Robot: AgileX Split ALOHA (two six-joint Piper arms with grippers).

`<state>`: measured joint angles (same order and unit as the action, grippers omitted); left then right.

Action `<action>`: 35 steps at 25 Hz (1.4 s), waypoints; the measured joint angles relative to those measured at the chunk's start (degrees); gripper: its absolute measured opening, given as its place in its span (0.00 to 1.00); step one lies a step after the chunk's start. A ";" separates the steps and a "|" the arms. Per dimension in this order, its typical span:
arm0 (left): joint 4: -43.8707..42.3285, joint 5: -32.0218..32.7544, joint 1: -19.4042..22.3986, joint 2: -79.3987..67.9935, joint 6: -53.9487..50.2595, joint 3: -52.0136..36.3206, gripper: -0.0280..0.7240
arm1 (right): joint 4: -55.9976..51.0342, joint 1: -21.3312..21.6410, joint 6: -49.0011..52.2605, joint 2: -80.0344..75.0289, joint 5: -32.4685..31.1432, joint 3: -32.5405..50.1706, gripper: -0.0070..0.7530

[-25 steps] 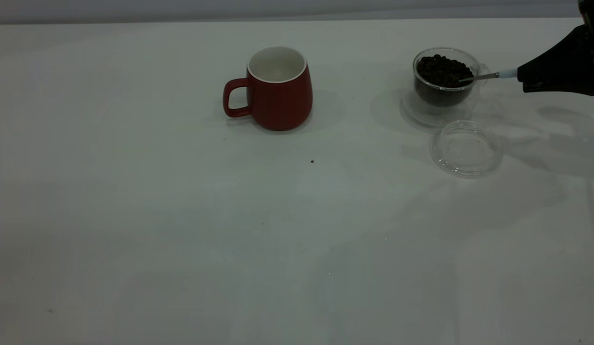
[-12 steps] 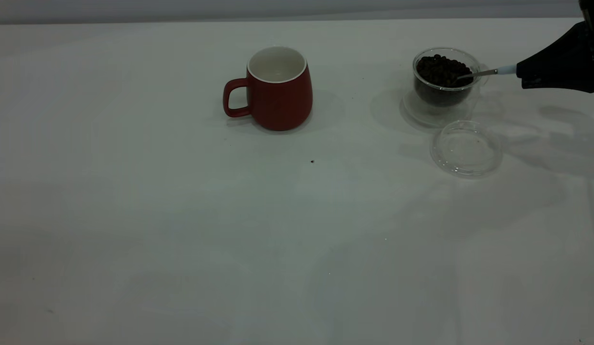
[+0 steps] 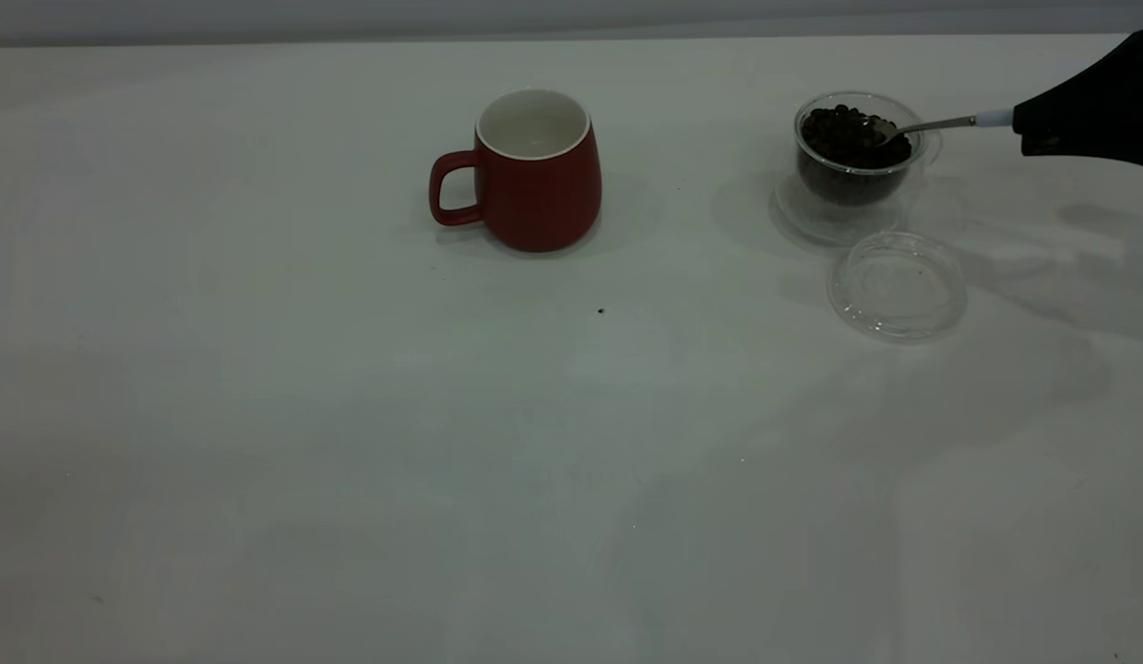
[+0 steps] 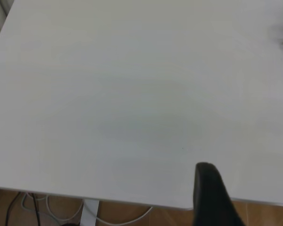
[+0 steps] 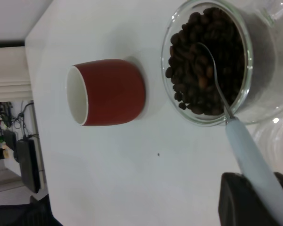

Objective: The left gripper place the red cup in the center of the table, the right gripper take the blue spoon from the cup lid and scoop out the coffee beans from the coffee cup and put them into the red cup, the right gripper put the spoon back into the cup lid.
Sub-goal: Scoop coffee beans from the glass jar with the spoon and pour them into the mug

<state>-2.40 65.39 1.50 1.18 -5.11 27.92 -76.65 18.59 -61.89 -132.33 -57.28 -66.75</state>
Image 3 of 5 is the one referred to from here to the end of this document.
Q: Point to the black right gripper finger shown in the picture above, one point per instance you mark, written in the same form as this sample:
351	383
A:
1106	97
1106	148

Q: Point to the red ceramic mug white inside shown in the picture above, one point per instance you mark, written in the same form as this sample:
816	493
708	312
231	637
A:
543	203

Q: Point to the dark coffee beans pile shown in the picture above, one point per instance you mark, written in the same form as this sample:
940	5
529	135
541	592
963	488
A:
839	138

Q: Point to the white tablecloth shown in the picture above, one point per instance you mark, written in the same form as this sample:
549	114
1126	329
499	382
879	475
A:
571	461

